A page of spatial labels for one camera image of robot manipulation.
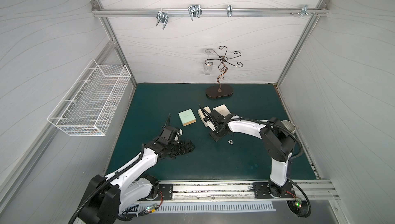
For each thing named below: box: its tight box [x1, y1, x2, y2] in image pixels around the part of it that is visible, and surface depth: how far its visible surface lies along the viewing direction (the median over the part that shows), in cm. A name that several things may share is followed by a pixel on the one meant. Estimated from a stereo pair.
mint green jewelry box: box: [177, 108, 197, 127], surface depth 100 cm
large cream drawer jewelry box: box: [212, 103, 231, 118], surface depth 103 cm
